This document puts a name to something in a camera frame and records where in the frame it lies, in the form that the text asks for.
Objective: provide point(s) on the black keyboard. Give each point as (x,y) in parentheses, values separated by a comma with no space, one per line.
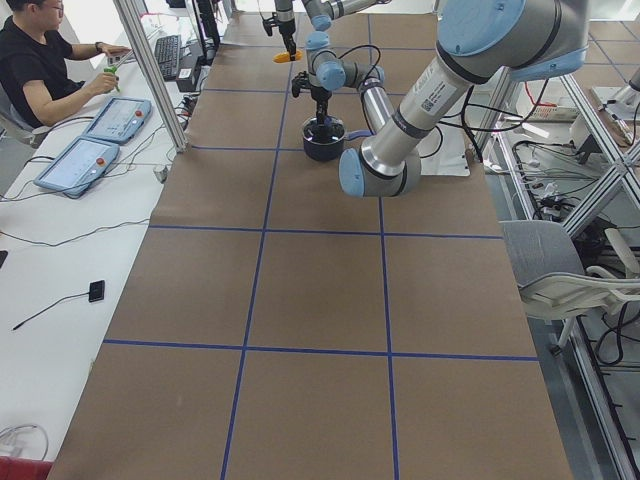
(167,52)

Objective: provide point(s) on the seated person black shirt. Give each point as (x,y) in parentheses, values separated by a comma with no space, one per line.
(34,73)

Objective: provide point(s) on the small black square device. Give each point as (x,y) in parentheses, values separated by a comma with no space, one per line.
(96,291)

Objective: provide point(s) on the grey office chair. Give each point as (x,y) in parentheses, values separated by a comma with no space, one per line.
(552,282)

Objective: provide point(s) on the upper blue teach pendant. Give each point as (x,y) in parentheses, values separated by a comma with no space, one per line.
(119,120)

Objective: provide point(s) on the yellow corn cob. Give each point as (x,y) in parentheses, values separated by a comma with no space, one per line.
(285,57)

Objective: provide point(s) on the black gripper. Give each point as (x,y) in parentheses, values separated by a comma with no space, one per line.
(286,26)
(320,95)

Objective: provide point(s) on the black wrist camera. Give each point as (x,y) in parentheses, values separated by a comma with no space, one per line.
(300,83)
(269,24)

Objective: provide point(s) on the blue teach pendant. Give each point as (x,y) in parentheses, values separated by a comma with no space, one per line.
(119,120)
(78,166)

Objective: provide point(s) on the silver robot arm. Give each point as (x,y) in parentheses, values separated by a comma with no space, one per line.
(536,40)
(320,13)

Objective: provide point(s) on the lower blue teach pendant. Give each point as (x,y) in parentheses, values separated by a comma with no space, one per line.
(78,166)

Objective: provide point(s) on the glass pot lid blue knob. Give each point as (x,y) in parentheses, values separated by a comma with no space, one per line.
(330,130)

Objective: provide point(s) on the dark blue saucepan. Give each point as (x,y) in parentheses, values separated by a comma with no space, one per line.
(331,151)

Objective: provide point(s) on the aluminium frame post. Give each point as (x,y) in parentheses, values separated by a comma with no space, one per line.
(133,28)

